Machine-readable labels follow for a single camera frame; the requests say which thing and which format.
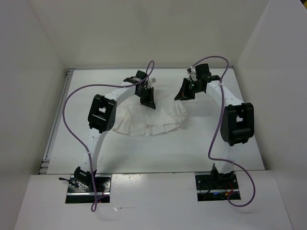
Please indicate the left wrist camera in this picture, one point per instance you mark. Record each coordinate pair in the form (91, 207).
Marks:
(151, 81)

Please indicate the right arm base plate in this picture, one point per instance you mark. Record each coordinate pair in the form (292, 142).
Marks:
(210, 190)

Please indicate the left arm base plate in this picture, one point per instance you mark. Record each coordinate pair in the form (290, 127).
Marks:
(78, 194)

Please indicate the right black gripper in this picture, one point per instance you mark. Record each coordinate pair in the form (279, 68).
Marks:
(183, 94)

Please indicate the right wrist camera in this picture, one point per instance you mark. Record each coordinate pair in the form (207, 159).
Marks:
(192, 76)

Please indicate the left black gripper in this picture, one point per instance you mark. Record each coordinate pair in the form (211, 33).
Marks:
(149, 101)

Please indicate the white pleated skirt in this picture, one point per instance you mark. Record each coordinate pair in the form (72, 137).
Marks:
(137, 120)

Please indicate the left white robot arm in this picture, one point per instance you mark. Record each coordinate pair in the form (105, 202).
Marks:
(102, 117)

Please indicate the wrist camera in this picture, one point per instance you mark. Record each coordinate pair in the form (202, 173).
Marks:
(151, 81)
(192, 76)

